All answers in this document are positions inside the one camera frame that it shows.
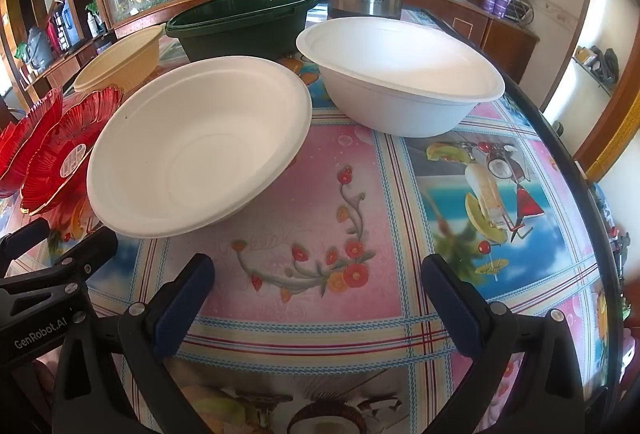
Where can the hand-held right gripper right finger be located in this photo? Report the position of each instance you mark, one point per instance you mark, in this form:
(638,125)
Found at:
(450,309)

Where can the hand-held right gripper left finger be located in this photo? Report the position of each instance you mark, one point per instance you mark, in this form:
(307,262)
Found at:
(185,304)

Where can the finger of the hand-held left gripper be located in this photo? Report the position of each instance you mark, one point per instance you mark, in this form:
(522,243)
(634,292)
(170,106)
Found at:
(27,239)
(95,249)

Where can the red glass plate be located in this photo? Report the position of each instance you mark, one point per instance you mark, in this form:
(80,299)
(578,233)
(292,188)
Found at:
(25,138)
(55,148)

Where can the white paper bowl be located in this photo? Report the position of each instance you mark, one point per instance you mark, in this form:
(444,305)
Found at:
(200,148)

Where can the cream plastic bowl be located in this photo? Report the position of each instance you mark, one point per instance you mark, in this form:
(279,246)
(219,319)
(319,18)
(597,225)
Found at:
(125,58)

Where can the white plate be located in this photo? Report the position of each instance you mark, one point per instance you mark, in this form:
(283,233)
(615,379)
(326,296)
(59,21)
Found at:
(400,63)

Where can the dark green plastic bowl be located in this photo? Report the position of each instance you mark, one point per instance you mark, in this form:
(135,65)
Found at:
(240,33)

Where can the fruit print tablecloth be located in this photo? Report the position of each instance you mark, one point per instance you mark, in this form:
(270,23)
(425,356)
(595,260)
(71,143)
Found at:
(360,194)

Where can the green packet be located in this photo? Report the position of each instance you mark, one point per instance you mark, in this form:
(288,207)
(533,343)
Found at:
(21,51)

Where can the red flask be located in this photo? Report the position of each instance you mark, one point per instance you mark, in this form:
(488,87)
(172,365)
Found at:
(55,33)

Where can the blue water bottle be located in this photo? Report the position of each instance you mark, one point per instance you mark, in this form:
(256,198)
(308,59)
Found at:
(70,21)

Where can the white spray bottle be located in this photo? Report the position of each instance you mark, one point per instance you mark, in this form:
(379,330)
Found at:
(92,26)

